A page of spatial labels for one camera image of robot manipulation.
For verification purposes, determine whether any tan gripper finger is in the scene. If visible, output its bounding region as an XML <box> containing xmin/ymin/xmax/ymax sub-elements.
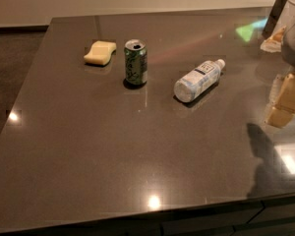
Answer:
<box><xmin>261</xmin><ymin>27</ymin><xmax>286</xmax><ymax>53</ymax></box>
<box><xmin>265</xmin><ymin>67</ymin><xmax>295</xmax><ymax>128</ymax></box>

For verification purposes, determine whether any dark panel at table edge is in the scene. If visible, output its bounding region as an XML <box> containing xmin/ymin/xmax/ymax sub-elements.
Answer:
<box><xmin>262</xmin><ymin>0</ymin><xmax>288</xmax><ymax>39</ymax></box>

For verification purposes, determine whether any green soda can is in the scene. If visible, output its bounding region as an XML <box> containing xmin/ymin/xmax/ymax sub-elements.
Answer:
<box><xmin>124</xmin><ymin>39</ymin><xmax>148</xmax><ymax>86</ymax></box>

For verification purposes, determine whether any yellow sponge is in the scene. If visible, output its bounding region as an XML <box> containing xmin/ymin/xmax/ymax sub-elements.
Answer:
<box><xmin>84</xmin><ymin>40</ymin><xmax>116</xmax><ymax>66</ymax></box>

